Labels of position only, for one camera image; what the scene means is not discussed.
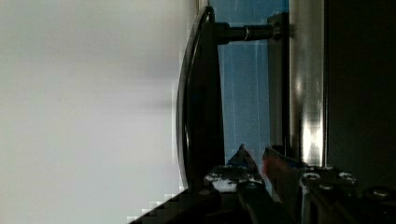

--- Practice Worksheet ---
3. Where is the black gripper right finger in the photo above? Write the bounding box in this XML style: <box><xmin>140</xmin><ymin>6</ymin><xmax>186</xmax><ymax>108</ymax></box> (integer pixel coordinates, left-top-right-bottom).
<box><xmin>262</xmin><ymin>146</ymin><xmax>358</xmax><ymax>224</ymax></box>

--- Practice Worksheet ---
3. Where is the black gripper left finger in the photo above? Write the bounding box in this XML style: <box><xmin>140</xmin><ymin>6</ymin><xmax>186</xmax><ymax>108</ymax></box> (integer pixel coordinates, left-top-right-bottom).
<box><xmin>204</xmin><ymin>145</ymin><xmax>265</xmax><ymax>224</ymax></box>

